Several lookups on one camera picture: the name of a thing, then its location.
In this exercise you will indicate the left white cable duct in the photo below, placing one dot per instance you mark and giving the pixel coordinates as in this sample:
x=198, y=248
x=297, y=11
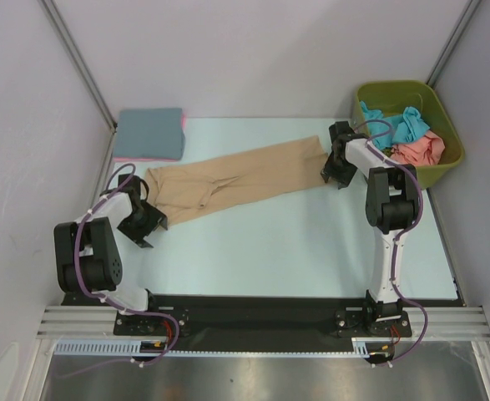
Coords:
x=110, y=347

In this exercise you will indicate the aluminium extrusion rail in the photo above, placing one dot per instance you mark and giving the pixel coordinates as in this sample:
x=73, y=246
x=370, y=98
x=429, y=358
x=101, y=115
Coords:
x=444, y=323

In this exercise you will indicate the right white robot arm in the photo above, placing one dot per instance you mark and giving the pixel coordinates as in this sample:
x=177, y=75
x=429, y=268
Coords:
x=393, y=207

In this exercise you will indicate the teal crumpled t-shirt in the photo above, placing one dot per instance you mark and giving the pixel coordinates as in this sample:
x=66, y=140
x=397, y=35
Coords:
x=398, y=129

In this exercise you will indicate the salmon pink crumpled t-shirt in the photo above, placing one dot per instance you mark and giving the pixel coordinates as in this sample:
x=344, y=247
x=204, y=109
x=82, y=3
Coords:
x=426, y=151

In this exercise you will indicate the olive green plastic bin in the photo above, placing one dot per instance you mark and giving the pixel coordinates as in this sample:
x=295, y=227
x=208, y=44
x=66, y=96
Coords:
x=392, y=97

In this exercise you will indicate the beige t-shirt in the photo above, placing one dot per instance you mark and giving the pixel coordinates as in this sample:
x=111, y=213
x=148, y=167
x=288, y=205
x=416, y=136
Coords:
x=187, y=192

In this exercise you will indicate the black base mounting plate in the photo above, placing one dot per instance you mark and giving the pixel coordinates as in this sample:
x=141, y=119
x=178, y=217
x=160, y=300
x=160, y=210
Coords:
x=262, y=324

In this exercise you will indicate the folded pink t-shirt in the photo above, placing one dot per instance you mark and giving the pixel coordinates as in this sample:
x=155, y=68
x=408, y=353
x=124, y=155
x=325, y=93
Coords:
x=144, y=158

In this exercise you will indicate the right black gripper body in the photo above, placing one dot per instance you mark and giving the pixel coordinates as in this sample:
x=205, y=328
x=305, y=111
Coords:
x=339, y=170

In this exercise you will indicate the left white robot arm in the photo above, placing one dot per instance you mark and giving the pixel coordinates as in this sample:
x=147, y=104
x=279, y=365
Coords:
x=87, y=256

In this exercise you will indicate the right white cable duct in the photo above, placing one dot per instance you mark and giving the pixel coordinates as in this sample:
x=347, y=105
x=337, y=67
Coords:
x=373, y=346

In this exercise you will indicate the dark green patterned garment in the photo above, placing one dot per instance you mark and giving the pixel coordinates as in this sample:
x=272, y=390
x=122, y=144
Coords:
x=389, y=151

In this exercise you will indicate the aluminium corner post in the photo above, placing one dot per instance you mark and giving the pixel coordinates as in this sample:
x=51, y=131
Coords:
x=73, y=52
x=460, y=28

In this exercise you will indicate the right aluminium corner post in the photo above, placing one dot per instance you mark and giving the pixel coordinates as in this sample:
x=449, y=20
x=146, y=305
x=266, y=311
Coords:
x=460, y=28

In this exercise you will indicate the white cable duct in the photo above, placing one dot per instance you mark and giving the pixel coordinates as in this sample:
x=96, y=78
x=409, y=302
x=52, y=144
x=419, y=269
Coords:
x=373, y=346
x=110, y=347

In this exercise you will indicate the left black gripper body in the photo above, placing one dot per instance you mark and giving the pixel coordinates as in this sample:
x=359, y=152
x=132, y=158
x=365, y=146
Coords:
x=141, y=223

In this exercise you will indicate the folded grey-blue t-shirt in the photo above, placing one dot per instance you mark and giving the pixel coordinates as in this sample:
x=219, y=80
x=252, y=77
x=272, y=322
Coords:
x=150, y=133

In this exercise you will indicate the left aluminium corner post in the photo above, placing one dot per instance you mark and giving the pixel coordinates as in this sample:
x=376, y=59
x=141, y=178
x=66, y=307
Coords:
x=73, y=52

